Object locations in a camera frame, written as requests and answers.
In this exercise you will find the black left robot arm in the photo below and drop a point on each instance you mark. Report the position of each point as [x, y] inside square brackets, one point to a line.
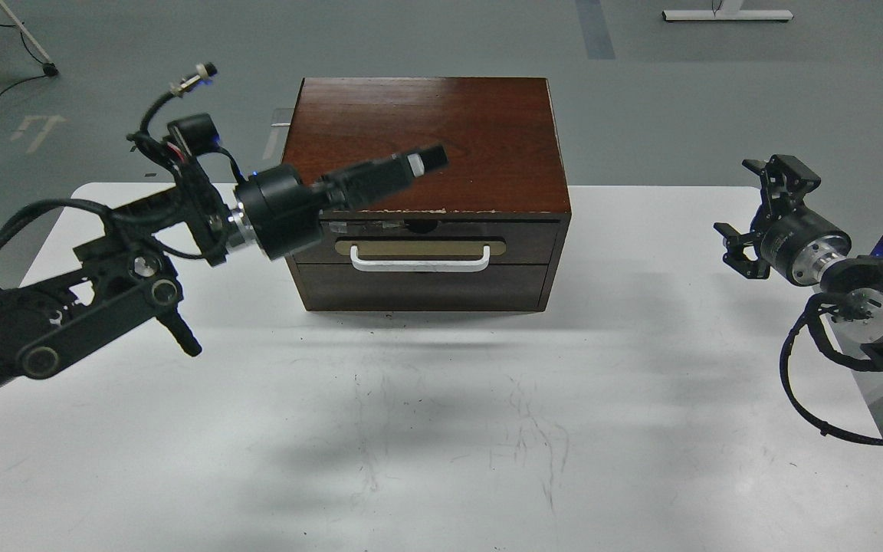
[126, 277]

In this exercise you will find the dark wooden cabinet box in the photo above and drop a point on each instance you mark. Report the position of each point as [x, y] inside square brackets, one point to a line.
[504, 163]

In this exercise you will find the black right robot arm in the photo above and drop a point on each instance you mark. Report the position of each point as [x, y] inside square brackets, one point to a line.
[844, 316]

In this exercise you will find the wooden drawer with white handle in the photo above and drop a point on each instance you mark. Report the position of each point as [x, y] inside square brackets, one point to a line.
[511, 242]

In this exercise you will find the white desk foot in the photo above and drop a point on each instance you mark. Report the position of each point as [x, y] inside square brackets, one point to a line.
[727, 11]

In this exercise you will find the white wheeled stand leg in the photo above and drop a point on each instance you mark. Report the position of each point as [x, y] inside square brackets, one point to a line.
[30, 43]

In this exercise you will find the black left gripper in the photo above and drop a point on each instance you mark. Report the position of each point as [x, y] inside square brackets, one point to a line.
[280, 215]

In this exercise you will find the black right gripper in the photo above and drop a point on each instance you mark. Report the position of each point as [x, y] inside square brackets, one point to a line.
[801, 243]

